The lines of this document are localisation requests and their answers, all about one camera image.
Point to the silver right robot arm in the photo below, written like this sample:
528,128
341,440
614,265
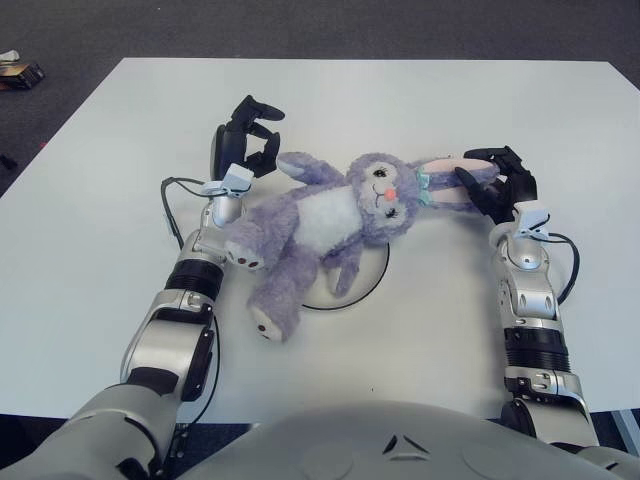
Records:
530,300

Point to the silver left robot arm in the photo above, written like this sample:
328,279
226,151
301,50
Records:
160,345

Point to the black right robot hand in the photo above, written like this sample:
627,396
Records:
520,190

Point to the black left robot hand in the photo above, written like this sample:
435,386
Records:
227,150

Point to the purple plush bunny doll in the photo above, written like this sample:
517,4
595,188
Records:
330,220

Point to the grey table leg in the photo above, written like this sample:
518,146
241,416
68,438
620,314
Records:
627,425

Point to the grey robot torso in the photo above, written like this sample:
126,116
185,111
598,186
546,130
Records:
350,440

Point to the white plate with black rim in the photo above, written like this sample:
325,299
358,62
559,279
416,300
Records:
372,270

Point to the white crumpled paper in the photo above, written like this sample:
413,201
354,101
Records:
9,56

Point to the black perforated bracket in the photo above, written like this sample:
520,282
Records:
178,441

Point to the dark brown box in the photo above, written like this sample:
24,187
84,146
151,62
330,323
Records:
22,76

